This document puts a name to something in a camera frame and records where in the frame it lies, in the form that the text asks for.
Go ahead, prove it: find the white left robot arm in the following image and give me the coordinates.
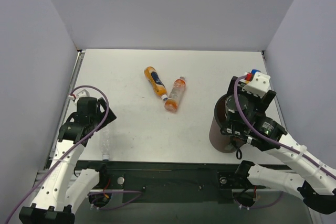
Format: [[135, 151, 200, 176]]
[[19, 97, 117, 223]]

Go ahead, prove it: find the yellow juice bottle blue cap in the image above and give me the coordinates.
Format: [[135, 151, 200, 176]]
[[250, 69, 260, 74]]

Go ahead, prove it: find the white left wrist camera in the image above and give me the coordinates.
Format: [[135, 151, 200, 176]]
[[76, 89, 90, 99]]

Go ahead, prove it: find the orange bottle dark blue label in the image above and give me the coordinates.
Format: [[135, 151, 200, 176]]
[[144, 67, 168, 101]]

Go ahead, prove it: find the clear orange drink bottle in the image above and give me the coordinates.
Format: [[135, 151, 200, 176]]
[[164, 77, 186, 112]]

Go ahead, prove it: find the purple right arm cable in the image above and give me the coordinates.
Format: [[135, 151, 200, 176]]
[[233, 76, 336, 210]]

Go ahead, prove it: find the clear plastic bottle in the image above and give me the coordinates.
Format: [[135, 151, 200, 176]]
[[100, 126, 110, 161]]

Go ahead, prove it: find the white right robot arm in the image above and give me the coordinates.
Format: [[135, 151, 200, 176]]
[[219, 71, 335, 215]]

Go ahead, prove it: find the aluminium front rail frame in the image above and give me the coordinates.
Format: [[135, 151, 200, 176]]
[[31, 49, 316, 193]]

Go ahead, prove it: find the brown round bin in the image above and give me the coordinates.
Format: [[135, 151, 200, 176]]
[[209, 94, 237, 153]]

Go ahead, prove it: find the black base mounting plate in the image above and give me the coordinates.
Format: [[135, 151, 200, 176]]
[[71, 161, 259, 207]]

